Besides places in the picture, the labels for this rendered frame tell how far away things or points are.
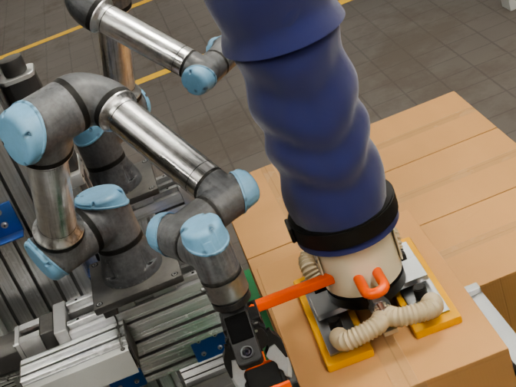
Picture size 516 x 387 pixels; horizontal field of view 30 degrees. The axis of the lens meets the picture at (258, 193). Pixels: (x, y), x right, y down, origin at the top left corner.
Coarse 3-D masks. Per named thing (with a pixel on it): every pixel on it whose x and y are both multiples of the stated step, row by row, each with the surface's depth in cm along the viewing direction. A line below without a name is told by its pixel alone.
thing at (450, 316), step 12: (408, 240) 221; (408, 252) 217; (432, 276) 207; (408, 288) 205; (420, 288) 200; (432, 288) 203; (396, 300) 205; (408, 300) 202; (444, 300) 199; (444, 312) 195; (456, 312) 194; (420, 324) 195; (432, 324) 194; (444, 324) 193; (456, 324) 194; (420, 336) 194
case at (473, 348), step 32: (416, 224) 229; (288, 256) 235; (448, 288) 205; (288, 320) 213; (480, 320) 193; (288, 352) 204; (320, 352) 200; (384, 352) 194; (416, 352) 191; (448, 352) 188; (480, 352) 185; (320, 384) 192; (352, 384) 189; (384, 384) 186; (416, 384) 183; (448, 384) 185; (480, 384) 186; (512, 384) 188
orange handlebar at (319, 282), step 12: (324, 276) 198; (360, 276) 194; (384, 276) 192; (288, 288) 199; (300, 288) 198; (312, 288) 198; (360, 288) 191; (372, 288) 190; (384, 288) 189; (264, 300) 198; (276, 300) 198; (288, 300) 199; (264, 360) 181
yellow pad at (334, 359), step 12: (324, 288) 212; (300, 300) 216; (312, 312) 210; (348, 312) 206; (312, 324) 206; (324, 324) 204; (336, 324) 199; (348, 324) 201; (324, 336) 201; (324, 348) 198; (360, 348) 194; (324, 360) 195; (336, 360) 194; (348, 360) 193; (360, 360) 194
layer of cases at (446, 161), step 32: (448, 96) 373; (384, 128) 367; (416, 128) 359; (448, 128) 351; (480, 128) 343; (384, 160) 346; (416, 160) 338; (448, 160) 331; (480, 160) 324; (512, 160) 318; (416, 192) 320; (448, 192) 314; (480, 192) 308; (512, 192) 302; (256, 224) 336; (448, 224) 298; (480, 224) 293; (512, 224) 288; (256, 256) 318; (448, 256) 284; (480, 256) 279; (512, 256) 274; (512, 288) 271; (512, 320) 276
